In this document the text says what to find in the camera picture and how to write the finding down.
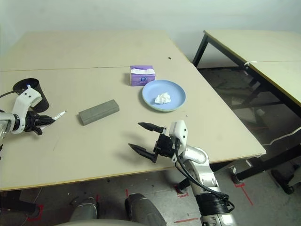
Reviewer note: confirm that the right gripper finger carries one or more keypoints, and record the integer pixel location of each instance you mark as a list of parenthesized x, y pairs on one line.
[(143, 151), (151, 127)]

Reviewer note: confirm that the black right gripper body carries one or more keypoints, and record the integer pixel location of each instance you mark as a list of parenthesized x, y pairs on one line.
[(165, 147)]

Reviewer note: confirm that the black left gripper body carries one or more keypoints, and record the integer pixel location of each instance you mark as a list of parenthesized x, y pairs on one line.
[(31, 122)]

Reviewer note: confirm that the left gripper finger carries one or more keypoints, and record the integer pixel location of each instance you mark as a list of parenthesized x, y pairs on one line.
[(45, 120), (38, 130)]

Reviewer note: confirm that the white marker with black cap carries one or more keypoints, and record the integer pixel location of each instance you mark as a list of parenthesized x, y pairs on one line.
[(58, 115)]

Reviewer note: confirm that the white tissue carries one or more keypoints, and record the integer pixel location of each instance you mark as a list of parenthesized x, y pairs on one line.
[(162, 98)]

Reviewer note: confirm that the blue plate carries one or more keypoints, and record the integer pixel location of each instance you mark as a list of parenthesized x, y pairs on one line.
[(171, 90)]

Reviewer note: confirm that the grey glasses case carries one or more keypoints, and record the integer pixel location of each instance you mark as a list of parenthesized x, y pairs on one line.
[(98, 112)]

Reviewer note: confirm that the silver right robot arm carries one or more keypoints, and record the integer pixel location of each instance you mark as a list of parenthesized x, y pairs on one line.
[(200, 160)]

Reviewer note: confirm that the black plastic cup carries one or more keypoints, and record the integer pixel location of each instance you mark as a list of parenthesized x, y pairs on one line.
[(42, 94)]

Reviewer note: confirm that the purple tissue pack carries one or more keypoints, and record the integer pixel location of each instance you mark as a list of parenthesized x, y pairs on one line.
[(138, 78)]

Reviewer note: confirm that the grey robot right leg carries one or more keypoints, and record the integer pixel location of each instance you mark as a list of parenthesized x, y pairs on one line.
[(143, 210)]

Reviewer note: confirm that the grey robot leg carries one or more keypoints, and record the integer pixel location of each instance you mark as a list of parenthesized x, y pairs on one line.
[(83, 210), (143, 210)]

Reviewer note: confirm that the grey robot left leg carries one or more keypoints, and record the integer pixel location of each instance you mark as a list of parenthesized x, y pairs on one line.
[(83, 210)]

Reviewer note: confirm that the grey robot torso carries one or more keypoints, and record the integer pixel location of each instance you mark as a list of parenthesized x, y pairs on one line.
[(94, 223)]

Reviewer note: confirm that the side table with black legs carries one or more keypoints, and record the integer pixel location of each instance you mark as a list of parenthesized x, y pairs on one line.
[(254, 47)]

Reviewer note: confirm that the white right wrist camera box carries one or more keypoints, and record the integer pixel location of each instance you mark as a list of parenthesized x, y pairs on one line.
[(179, 134)]

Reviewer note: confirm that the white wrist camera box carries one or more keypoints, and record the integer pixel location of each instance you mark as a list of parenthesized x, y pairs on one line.
[(24, 103), (179, 134)]

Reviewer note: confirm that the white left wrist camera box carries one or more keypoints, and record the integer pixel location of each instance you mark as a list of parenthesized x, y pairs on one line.
[(24, 103)]

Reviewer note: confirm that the black table frame foot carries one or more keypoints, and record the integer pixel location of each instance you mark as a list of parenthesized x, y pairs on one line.
[(16, 206), (258, 169)]

